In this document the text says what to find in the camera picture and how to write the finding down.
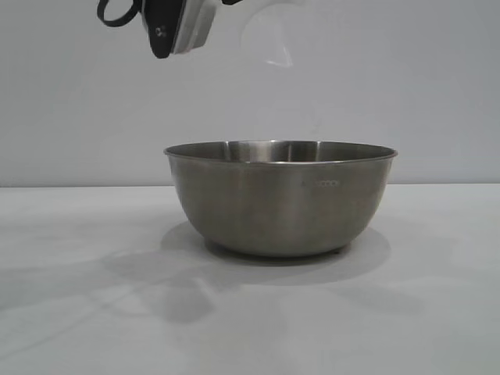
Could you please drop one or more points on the clear plastic measuring cup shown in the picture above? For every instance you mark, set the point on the clear plastic measuring cup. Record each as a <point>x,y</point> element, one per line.
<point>273,35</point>

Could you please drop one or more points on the stainless steel mixing bowl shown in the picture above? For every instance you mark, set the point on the stainless steel mixing bowl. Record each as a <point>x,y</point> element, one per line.
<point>277,203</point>

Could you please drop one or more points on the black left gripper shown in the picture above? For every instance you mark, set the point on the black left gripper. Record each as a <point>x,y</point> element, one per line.
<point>232,1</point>

